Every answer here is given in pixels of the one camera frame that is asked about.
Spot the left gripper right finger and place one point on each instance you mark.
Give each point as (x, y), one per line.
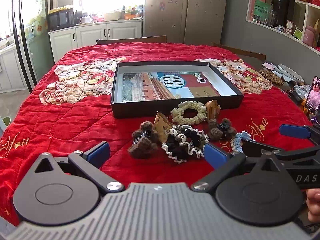
(224, 165)

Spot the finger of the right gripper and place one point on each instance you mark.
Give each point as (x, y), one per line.
(252, 148)
(300, 132)

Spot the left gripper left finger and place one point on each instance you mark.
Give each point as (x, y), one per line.
(88, 164)

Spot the blue white crochet scrunchie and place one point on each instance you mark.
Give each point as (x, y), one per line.
(236, 142)

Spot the brown fuzzy bow clip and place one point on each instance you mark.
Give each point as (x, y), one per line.
(223, 130)

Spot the black white ruffled scrunchie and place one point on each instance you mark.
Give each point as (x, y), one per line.
(184, 142)

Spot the tan striped snack packet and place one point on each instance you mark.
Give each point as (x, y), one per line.
(213, 110)

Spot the brown fuzzy hair claw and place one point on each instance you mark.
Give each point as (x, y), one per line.
(145, 141)

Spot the cream crochet scrunchie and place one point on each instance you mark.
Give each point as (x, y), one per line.
(189, 113)

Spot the tan triangular snack packet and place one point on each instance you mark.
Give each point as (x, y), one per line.
(162, 126)

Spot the person's right hand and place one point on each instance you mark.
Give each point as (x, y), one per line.
(313, 203)

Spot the smartphone on stand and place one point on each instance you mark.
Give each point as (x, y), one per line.
(313, 98)

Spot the red quilted bedspread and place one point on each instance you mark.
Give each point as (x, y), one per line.
(48, 123)

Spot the brown beaded coaster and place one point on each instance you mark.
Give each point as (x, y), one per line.
(269, 75)

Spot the white plate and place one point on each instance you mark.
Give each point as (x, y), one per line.
(290, 73)

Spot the black shallow box tray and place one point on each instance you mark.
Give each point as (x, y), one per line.
(146, 87)

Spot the dark wooden chair right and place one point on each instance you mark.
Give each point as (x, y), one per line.
(259, 56)

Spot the dark wooden chair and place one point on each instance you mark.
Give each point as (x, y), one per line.
(151, 39)
(259, 56)

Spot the white kitchen cabinet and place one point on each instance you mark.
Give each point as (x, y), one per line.
(65, 40)

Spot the green sign card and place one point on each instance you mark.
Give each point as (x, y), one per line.
(261, 12)

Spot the dark wooden chair back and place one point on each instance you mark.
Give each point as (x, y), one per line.
(151, 39)

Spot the white mug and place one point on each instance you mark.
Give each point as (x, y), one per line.
(85, 20)

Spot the black microwave oven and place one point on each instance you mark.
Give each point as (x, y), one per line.
(61, 19)

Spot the white basin on counter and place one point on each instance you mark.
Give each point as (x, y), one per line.
(112, 16)

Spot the silver double-door refrigerator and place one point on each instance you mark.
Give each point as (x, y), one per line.
(193, 22)

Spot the white wall shelf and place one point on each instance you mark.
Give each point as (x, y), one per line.
(304, 14)

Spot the black sliding door frame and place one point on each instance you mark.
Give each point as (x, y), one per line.
(21, 45)

